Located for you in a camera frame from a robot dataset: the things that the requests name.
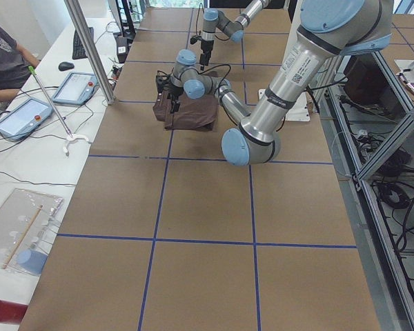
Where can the red cylinder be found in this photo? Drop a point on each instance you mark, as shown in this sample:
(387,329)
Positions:
(11,312)

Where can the blue plastic cup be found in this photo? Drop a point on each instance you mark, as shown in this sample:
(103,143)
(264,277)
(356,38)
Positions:
(32,260)

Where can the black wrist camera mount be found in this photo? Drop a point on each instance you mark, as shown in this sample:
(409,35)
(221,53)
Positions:
(161,81)

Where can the teach pendant near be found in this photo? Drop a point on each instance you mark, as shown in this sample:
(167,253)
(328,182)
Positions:
(24,119)

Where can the clear plastic bag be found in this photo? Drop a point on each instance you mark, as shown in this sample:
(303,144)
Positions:
(28,220)

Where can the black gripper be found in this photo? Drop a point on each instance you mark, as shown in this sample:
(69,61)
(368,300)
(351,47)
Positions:
(205,46)
(174,91)

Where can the metal reach stick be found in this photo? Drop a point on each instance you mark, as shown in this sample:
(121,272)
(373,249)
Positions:
(70,136)

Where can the black box with label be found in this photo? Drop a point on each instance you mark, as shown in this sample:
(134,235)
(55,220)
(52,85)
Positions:
(122,48)

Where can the person in grey shirt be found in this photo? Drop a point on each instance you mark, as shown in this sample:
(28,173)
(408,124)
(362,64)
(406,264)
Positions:
(14,63)

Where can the aluminium frame cabinet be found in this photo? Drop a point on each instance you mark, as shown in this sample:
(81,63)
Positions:
(369,101)

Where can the black computer mouse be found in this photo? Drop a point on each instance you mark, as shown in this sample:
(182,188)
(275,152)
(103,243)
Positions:
(63,66)

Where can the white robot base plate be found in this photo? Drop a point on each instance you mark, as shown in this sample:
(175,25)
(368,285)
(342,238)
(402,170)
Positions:
(296,108)

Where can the dark brown t-shirt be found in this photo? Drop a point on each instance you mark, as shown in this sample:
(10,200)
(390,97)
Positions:
(193,114)

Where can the teach pendant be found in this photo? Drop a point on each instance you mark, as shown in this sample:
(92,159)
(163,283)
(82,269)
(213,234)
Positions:
(76,89)
(24,119)

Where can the black keyboard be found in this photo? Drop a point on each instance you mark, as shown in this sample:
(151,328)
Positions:
(78,50)

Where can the grey aluminium frame post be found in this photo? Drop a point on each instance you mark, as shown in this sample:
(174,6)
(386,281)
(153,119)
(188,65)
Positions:
(80,24)

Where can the teach pendant far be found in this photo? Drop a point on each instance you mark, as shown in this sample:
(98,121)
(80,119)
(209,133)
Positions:
(76,89)

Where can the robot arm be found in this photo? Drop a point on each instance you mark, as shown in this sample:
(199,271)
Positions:
(326,29)
(214,19)

